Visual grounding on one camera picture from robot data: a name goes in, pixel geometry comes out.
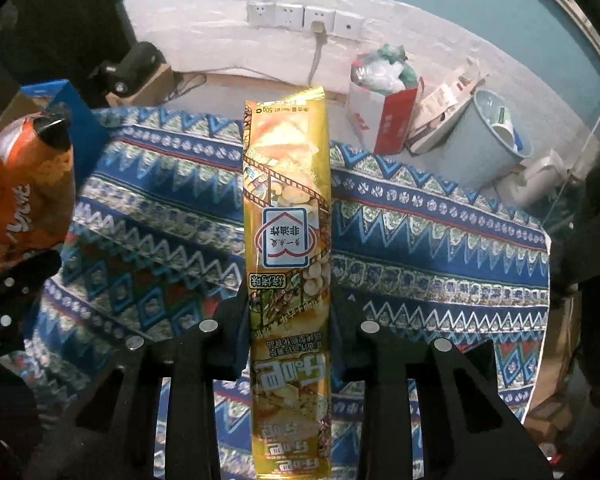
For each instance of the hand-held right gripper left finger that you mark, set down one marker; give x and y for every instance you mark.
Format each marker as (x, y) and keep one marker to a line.
(236, 345)

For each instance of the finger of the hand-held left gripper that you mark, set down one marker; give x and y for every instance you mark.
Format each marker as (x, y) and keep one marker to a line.
(25, 275)
(55, 127)

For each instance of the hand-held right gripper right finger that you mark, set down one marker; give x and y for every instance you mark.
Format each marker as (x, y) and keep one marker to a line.
(341, 345)

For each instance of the blue cardboard box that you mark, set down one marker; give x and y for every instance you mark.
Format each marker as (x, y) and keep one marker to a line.
(82, 130)

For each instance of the glossy orange snack bag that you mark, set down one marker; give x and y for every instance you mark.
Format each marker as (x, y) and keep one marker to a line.
(20, 200)

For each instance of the long yellow snack packet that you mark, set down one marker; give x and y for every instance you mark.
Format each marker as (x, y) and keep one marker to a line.
(285, 210)

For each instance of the black round device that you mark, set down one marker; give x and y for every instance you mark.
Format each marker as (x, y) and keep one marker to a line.
(135, 62)

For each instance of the small brown cardboard box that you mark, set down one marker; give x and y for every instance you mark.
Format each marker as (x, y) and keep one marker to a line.
(152, 85)

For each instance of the dark cabinet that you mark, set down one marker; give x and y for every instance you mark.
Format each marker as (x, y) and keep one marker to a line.
(55, 20)

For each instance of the blue patterned blanket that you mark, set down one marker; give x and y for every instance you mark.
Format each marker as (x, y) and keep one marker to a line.
(420, 240)

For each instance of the brown cardboard boxes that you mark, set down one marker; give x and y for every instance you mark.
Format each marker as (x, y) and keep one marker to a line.
(555, 375)

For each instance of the red and white carton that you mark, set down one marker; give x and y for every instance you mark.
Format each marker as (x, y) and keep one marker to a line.
(380, 120)

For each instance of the light blue trash bin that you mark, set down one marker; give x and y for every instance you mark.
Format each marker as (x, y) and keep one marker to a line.
(480, 155)

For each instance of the white plastic appliance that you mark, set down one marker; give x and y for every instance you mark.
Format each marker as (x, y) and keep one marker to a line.
(535, 180)

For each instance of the white cup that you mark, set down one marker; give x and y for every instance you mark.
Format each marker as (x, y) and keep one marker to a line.
(502, 127)

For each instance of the crumpled plastic bags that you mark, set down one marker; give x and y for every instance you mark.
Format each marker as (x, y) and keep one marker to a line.
(385, 67)

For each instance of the white wall socket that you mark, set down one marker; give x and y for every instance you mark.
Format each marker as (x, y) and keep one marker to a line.
(320, 17)
(349, 25)
(290, 16)
(260, 14)

